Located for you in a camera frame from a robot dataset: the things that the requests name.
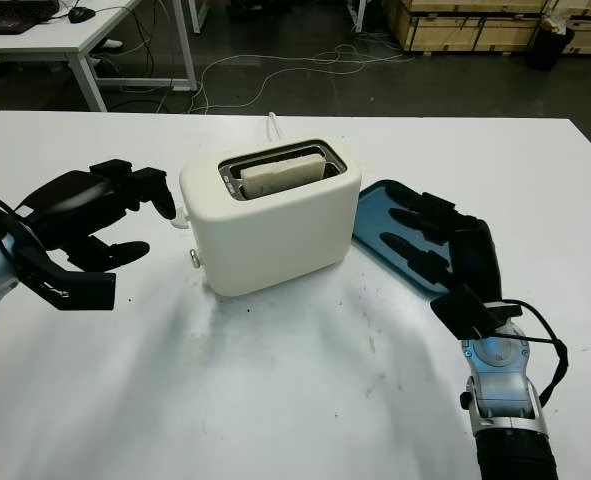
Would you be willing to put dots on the black computer mouse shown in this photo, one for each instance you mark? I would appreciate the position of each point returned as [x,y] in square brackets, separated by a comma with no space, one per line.
[81,14]

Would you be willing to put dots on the black trash bin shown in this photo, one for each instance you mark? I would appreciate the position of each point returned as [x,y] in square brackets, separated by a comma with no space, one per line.
[550,45]

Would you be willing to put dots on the cream white two-slot toaster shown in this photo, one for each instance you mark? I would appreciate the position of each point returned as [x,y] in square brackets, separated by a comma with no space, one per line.
[275,240]

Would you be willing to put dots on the white office desk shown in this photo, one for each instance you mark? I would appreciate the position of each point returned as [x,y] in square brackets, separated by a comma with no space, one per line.
[75,37]

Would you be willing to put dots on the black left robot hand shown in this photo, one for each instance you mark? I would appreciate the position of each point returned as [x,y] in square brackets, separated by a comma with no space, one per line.
[70,200]

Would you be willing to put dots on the small white floor object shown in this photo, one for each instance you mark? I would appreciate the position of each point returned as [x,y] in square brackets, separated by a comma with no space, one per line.
[112,44]

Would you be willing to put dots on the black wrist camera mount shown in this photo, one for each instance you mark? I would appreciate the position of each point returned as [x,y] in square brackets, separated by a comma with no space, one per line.
[85,292]
[462,310]

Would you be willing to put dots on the white table leg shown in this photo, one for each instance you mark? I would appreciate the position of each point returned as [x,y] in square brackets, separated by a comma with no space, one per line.
[357,15]
[194,15]

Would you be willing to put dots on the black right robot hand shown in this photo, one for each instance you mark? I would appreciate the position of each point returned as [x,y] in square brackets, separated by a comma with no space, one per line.
[475,250]

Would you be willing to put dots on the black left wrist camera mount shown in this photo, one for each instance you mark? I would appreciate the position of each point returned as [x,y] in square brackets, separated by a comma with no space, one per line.
[85,292]

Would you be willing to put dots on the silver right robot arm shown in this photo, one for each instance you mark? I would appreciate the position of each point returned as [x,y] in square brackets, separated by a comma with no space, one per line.
[505,400]

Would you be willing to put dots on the slice of white bread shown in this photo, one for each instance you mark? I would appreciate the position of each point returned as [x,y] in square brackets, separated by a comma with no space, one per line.
[280,175]

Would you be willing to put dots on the black laptop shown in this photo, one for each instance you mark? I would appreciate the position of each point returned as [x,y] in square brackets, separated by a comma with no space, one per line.
[5,15]

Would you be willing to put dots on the large wooden crate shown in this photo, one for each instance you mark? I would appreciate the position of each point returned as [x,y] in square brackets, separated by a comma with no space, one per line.
[455,25]

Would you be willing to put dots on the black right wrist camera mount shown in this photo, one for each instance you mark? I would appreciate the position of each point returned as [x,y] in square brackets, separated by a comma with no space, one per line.
[462,310]

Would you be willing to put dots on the blue plastic tray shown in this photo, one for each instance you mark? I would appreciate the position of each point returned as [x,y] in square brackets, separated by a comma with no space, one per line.
[375,215]

